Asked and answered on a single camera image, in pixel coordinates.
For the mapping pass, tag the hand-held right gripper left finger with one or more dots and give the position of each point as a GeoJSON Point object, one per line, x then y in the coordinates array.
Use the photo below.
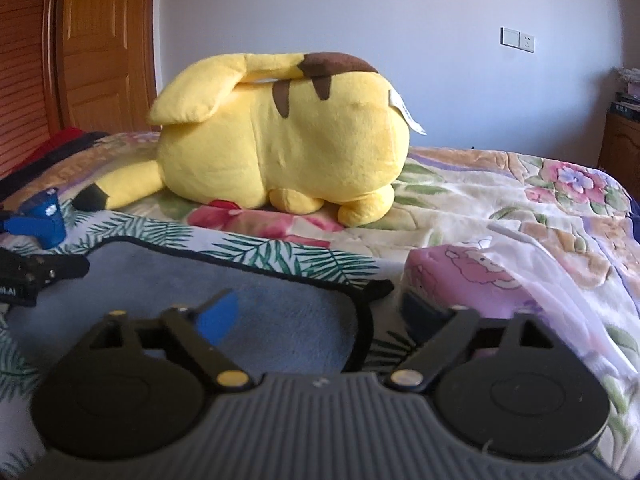
{"type": "Point", "coordinates": [220, 316]}

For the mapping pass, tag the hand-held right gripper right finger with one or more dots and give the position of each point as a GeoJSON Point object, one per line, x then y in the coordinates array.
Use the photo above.
{"type": "Point", "coordinates": [419, 312]}

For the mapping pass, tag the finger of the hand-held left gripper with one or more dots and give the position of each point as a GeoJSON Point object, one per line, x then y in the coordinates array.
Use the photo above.
{"type": "Point", "coordinates": [47, 220]}
{"type": "Point", "coordinates": [60, 266]}

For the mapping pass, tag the grey towel with black trim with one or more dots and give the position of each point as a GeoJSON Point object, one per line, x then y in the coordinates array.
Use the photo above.
{"type": "Point", "coordinates": [200, 280]}

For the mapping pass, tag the pink printed cloth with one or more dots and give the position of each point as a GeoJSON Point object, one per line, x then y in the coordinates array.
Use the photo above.
{"type": "Point", "coordinates": [450, 275]}

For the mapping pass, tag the dark cloth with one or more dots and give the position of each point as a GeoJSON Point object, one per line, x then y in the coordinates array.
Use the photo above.
{"type": "Point", "coordinates": [60, 157]}

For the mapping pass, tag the red cloth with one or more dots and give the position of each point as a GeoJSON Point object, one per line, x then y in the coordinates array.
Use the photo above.
{"type": "Point", "coordinates": [57, 141]}

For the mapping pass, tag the leaf print cloth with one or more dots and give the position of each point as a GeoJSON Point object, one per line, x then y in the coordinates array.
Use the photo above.
{"type": "Point", "coordinates": [280, 252]}

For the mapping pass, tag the white sheer cloth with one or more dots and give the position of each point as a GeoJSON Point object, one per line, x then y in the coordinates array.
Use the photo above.
{"type": "Point", "coordinates": [560, 300]}

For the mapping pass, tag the wooden louvre wardrobe door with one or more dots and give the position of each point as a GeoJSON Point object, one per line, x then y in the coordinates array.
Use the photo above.
{"type": "Point", "coordinates": [25, 70]}

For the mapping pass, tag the floral blanket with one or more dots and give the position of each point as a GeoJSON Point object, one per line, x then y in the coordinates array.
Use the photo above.
{"type": "Point", "coordinates": [525, 200]}

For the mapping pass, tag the yellow plush toy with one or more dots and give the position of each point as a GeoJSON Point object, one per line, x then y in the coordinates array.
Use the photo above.
{"type": "Point", "coordinates": [295, 145]}

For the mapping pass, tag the wooden cabinet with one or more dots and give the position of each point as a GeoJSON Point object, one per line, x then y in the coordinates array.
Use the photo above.
{"type": "Point", "coordinates": [620, 142]}

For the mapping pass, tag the stack of books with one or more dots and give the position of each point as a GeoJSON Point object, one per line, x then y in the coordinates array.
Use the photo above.
{"type": "Point", "coordinates": [627, 95]}

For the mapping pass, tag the white wall switch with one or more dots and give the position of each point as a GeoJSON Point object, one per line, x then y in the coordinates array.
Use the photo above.
{"type": "Point", "coordinates": [509, 37]}

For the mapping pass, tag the white wall socket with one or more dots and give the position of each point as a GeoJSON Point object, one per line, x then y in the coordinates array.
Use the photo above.
{"type": "Point", "coordinates": [526, 42]}

